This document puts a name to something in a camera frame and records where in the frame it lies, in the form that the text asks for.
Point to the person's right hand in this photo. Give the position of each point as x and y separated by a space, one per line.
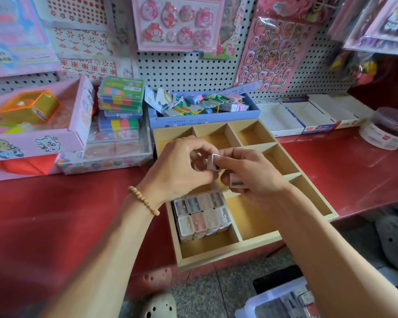
262 175

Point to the person's left hand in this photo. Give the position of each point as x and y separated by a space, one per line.
176 172

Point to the sharpeners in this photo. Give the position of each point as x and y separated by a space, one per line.
237 180

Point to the wooden compartment tray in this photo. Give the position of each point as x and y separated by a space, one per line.
252 222

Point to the row of erasers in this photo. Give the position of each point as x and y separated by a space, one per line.
297 302

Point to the clear plastic storage bin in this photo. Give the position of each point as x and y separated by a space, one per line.
252 308

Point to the person's left forearm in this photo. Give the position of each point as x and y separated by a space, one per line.
99 268

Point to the person's right forearm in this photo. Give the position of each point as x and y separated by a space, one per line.
345 261

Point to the white tray box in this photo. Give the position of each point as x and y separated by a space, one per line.
341 109
308 114
278 119

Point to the blue box of trinkets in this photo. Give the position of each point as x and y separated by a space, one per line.
199 117

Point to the person's left cream clog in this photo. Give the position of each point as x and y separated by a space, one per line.
159 306

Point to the yellow orange toy box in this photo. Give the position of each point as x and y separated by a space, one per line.
30 106

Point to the stack of colourful packs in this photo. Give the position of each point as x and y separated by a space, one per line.
121 102

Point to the white pegboard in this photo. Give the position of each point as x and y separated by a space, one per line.
186 69

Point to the pink sticker pack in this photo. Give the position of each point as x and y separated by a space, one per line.
275 49
179 23

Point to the red display counter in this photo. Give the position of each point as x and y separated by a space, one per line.
53 222

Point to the round clear plastic jar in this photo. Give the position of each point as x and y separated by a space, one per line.
388 129

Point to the pink tray of trinkets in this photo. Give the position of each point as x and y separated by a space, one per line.
40 139

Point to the clear bag of colourful toys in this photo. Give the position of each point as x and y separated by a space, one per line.
358 63

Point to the red folded cloth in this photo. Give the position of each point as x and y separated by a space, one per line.
26 165

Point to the red patterned sticker sheet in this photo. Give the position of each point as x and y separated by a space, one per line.
86 43

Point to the pastel cartoon sticker pack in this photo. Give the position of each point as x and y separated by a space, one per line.
16 36

